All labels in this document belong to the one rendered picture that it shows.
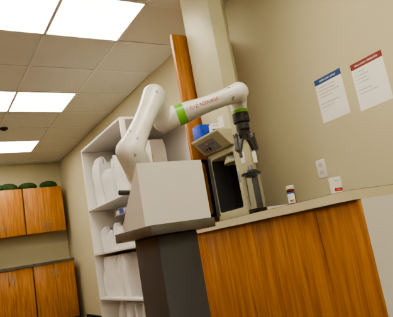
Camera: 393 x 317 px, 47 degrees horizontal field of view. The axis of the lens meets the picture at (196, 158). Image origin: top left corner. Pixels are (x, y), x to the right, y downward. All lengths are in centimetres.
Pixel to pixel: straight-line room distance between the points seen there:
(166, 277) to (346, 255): 72
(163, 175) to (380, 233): 89
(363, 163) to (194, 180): 111
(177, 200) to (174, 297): 39
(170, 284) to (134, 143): 62
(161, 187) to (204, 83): 139
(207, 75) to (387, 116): 119
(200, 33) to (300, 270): 179
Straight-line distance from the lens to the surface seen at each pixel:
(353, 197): 185
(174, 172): 194
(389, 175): 263
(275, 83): 322
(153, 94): 227
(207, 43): 314
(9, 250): 788
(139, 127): 210
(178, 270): 192
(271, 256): 227
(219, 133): 283
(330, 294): 205
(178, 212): 191
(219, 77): 300
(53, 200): 775
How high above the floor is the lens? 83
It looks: 11 degrees up
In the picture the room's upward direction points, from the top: 10 degrees counter-clockwise
